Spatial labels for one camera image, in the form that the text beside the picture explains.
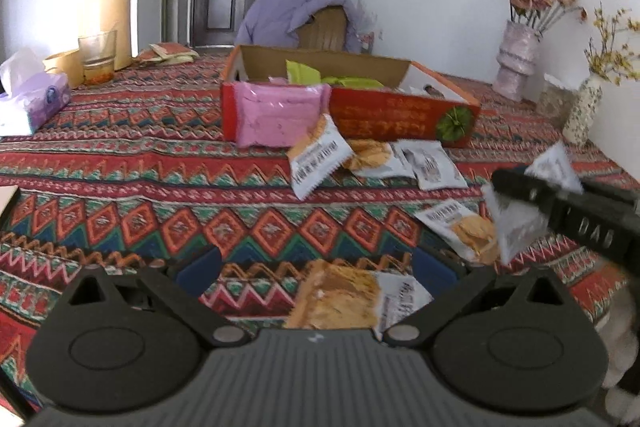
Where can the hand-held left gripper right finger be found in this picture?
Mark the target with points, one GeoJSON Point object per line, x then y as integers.
{"type": "Point", "coordinates": [430, 268]}

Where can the wooden chair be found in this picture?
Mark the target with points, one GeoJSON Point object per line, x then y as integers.
{"type": "Point", "coordinates": [322, 32]}

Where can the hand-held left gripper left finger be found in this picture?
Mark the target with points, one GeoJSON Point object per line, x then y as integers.
{"type": "Point", "coordinates": [200, 267]}

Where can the folded cloth mat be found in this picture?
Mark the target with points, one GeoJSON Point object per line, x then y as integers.
{"type": "Point", "coordinates": [160, 59]}

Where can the red cardboard box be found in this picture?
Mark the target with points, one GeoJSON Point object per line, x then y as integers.
{"type": "Point", "coordinates": [390, 114]}

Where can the purple tissue pack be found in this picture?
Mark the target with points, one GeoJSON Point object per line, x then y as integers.
{"type": "Point", "coordinates": [35, 102]}

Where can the glass jar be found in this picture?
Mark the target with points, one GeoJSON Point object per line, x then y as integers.
{"type": "Point", "coordinates": [552, 99]}

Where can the pink textured vase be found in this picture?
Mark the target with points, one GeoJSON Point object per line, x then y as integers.
{"type": "Point", "coordinates": [515, 62]}

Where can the beige notebook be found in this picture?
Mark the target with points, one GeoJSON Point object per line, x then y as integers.
{"type": "Point", "coordinates": [7, 202]}

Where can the green snack packet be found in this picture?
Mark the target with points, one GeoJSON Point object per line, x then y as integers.
{"type": "Point", "coordinates": [355, 83]}
{"type": "Point", "coordinates": [302, 72]}

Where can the yellow flower sprigs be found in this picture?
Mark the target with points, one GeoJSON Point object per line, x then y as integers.
{"type": "Point", "coordinates": [615, 52]}

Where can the red label tan sachet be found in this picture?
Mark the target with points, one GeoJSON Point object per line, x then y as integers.
{"type": "Point", "coordinates": [172, 49]}

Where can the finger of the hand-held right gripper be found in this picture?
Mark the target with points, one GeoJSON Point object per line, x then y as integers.
{"type": "Point", "coordinates": [520, 187]}

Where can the clear glass cup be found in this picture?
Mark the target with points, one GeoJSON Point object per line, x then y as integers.
{"type": "Point", "coordinates": [97, 62]}

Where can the yellow thermos jug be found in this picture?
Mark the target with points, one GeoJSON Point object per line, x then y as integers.
{"type": "Point", "coordinates": [107, 7]}

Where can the patterned red tablecloth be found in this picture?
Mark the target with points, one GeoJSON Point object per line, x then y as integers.
{"type": "Point", "coordinates": [150, 187]}

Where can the person's right forearm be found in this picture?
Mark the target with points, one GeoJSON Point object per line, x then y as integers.
{"type": "Point", "coordinates": [622, 347]}

